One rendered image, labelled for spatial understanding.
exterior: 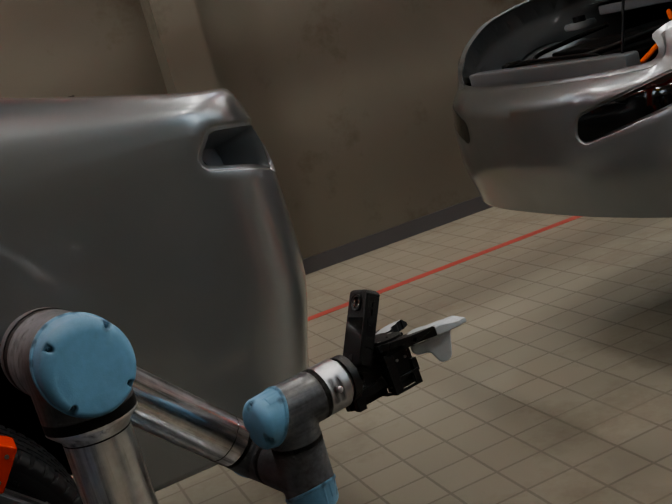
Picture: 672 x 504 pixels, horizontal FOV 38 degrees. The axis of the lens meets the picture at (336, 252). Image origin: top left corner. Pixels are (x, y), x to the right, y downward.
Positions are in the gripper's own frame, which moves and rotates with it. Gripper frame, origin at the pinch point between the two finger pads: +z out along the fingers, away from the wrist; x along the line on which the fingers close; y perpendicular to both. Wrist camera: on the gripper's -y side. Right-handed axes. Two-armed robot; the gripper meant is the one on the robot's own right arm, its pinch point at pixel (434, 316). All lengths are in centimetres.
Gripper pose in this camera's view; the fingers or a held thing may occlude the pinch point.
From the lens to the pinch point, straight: 153.4
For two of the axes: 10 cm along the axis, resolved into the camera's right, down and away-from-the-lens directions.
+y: 3.4, 9.4, 1.0
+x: 5.4, -1.1, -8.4
